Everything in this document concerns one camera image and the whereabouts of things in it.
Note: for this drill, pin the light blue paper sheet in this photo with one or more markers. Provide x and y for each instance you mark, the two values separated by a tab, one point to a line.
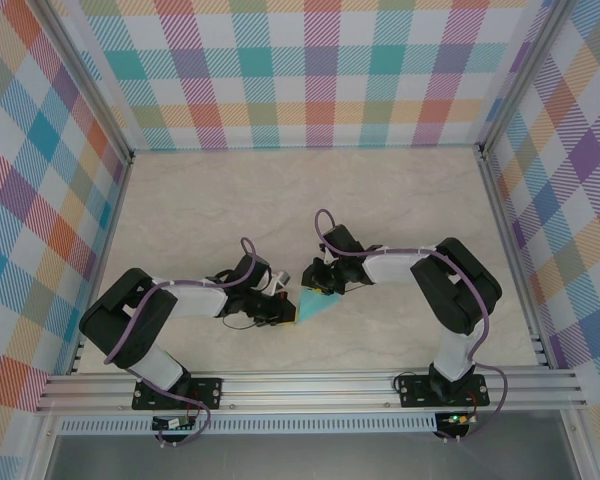
312	307

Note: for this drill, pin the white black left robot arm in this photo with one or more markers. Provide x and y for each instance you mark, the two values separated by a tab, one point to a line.
200	302

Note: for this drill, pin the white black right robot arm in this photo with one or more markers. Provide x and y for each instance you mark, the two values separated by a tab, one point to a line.
390	267

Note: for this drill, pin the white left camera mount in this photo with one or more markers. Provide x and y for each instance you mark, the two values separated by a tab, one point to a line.
272	286

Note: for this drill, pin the long aluminium base rail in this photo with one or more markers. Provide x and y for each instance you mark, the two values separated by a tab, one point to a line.
305	387

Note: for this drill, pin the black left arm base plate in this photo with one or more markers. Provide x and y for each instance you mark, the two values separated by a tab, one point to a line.
207	392

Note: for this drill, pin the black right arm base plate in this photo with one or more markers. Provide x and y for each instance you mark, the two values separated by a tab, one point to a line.
412	392

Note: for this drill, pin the aluminium table side rail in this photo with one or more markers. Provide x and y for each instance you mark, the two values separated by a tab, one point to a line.
115	210
500	210

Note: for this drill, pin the aluminium frame post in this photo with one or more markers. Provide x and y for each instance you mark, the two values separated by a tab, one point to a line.
523	75
82	75

